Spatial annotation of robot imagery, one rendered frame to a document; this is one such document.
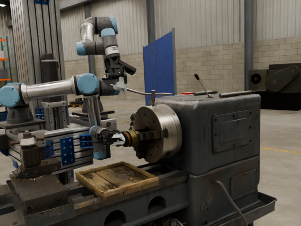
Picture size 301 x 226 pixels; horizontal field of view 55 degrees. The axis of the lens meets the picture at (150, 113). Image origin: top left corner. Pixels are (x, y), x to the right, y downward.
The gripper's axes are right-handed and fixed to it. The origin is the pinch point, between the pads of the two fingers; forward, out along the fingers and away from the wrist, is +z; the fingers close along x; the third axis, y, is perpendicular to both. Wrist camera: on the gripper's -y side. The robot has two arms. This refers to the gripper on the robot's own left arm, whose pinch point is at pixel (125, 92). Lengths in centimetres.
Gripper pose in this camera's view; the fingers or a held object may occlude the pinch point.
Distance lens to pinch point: 151.3
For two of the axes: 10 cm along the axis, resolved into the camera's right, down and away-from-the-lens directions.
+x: 5.1, -2.7, -8.2
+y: -8.3, 1.2, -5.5
